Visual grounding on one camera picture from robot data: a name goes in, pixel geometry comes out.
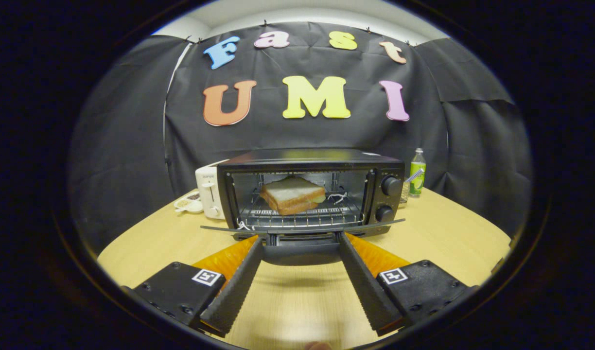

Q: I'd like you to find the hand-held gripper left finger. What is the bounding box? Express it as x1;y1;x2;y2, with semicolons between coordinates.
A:
132;235;265;337

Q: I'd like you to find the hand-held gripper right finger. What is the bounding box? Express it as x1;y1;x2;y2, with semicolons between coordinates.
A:
337;232;478;337

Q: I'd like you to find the toasted sandwich with lettuce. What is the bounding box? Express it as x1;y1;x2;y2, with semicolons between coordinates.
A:
260;176;327;216

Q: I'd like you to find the black toaster oven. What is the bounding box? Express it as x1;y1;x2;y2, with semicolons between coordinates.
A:
200;148;406;266

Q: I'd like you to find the white pop-up toaster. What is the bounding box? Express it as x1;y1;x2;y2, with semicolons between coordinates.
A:
195;160;229;220

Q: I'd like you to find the small white dish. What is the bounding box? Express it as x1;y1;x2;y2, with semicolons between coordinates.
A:
174;191;204;214

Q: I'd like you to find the green label drink bottle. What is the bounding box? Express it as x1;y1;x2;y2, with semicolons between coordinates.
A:
408;148;427;197

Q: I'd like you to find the black backdrop cloth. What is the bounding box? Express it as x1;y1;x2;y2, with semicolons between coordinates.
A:
68;22;534;253

